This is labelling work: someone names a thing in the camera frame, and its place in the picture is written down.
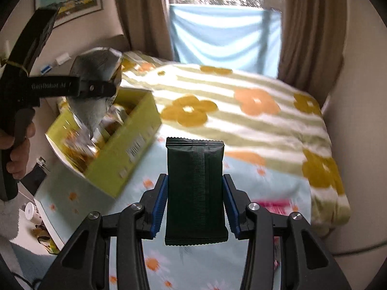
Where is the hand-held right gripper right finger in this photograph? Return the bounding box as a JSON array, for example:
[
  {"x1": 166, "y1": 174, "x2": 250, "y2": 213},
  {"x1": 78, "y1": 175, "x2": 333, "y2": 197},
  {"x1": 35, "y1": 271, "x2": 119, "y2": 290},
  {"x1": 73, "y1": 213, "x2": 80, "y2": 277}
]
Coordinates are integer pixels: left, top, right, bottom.
[{"x1": 223, "y1": 174, "x2": 353, "y2": 290}]

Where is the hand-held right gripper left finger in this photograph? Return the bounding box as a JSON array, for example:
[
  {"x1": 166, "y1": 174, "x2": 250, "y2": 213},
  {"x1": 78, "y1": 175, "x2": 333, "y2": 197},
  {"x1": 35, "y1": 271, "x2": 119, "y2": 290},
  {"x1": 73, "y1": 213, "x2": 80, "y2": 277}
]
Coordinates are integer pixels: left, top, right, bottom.
[{"x1": 51, "y1": 174, "x2": 169, "y2": 290}]

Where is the white cup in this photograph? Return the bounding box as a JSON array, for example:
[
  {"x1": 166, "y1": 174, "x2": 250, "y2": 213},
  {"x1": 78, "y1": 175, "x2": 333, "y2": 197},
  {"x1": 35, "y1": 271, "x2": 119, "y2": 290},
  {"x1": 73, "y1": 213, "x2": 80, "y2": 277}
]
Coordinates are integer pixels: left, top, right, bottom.
[{"x1": 24, "y1": 202, "x2": 41, "y2": 222}]

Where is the yellow-green cardboard box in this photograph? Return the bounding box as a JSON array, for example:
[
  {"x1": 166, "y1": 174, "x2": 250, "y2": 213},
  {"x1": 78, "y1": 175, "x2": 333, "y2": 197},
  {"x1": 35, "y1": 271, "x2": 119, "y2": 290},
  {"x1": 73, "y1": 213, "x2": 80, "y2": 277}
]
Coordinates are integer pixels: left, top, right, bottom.
[{"x1": 45, "y1": 87, "x2": 164, "y2": 198}]

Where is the pile of yellow snack bags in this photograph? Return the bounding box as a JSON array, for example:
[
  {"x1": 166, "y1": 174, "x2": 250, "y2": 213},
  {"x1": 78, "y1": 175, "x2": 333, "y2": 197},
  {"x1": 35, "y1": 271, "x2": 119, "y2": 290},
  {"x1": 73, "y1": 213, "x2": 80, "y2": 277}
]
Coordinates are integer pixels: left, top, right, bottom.
[{"x1": 60, "y1": 103, "x2": 136, "y2": 173}]

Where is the light blue daisy tablecloth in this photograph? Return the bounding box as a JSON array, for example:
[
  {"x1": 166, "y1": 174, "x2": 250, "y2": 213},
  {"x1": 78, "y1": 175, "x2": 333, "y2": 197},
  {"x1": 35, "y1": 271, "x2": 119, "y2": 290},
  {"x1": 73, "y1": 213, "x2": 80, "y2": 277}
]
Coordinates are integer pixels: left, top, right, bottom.
[{"x1": 33, "y1": 136, "x2": 313, "y2": 290}]

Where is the beige curtain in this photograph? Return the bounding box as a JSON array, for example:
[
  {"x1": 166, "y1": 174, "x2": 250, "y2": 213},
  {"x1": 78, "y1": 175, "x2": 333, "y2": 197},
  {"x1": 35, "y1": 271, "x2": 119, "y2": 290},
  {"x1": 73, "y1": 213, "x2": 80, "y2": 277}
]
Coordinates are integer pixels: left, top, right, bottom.
[
  {"x1": 278, "y1": 0, "x2": 347, "y2": 89},
  {"x1": 112, "y1": 0, "x2": 176, "y2": 62}
]

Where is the light blue towel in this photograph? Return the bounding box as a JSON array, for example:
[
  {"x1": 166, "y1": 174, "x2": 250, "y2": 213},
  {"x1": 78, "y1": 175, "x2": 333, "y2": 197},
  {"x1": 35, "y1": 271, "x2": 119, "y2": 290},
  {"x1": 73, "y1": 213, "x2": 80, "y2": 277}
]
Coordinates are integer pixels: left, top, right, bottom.
[{"x1": 169, "y1": 4, "x2": 283, "y2": 77}]

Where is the dark green snack packet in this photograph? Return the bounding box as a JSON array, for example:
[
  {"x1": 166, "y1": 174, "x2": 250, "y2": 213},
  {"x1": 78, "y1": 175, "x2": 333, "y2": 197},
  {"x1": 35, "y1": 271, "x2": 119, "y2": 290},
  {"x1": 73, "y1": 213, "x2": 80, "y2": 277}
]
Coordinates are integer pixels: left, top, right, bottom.
[{"x1": 164, "y1": 137, "x2": 229, "y2": 246}]

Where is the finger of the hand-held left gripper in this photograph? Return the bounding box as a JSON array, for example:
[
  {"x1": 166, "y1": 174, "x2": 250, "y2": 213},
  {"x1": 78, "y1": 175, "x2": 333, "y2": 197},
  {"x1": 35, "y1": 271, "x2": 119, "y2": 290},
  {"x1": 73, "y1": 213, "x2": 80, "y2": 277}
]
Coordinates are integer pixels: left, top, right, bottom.
[{"x1": 79, "y1": 78, "x2": 117, "y2": 99}]

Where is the yellow plastic bag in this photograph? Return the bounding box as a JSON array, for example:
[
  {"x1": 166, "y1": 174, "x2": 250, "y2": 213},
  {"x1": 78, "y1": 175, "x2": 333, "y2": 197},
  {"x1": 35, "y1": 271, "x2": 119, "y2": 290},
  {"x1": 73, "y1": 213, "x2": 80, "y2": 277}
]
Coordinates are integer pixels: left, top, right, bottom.
[{"x1": 33, "y1": 226, "x2": 61, "y2": 255}]

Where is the floral striped blanket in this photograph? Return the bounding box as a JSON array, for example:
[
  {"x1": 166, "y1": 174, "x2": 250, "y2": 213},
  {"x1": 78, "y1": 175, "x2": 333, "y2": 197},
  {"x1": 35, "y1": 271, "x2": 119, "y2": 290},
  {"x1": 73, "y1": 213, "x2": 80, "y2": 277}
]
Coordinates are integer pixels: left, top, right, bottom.
[{"x1": 119, "y1": 50, "x2": 351, "y2": 238}]

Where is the person's left hand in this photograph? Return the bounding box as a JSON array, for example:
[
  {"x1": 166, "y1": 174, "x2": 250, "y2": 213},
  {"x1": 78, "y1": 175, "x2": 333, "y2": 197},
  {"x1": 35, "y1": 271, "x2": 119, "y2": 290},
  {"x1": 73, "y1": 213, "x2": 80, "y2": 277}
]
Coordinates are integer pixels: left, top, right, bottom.
[{"x1": 0, "y1": 121, "x2": 37, "y2": 182}]

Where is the silver foil snack bag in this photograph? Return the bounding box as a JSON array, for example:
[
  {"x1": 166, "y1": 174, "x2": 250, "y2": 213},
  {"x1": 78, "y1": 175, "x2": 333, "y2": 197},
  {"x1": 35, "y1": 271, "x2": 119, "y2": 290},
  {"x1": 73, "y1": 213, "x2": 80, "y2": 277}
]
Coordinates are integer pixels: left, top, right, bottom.
[{"x1": 65, "y1": 47, "x2": 124, "y2": 139}]

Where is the black flat object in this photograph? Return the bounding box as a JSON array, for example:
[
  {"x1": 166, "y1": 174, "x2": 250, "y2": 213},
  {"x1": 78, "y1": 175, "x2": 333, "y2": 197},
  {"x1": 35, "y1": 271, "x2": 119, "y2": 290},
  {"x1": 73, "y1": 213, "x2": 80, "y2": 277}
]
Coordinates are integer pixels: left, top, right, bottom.
[{"x1": 20, "y1": 166, "x2": 46, "y2": 195}]

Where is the pink white snack packet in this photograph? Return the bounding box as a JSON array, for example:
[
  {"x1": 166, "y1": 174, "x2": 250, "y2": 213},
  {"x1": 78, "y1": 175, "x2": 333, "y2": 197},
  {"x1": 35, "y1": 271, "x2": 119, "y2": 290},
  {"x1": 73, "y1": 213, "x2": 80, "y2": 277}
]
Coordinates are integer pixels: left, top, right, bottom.
[{"x1": 251, "y1": 199, "x2": 298, "y2": 216}]

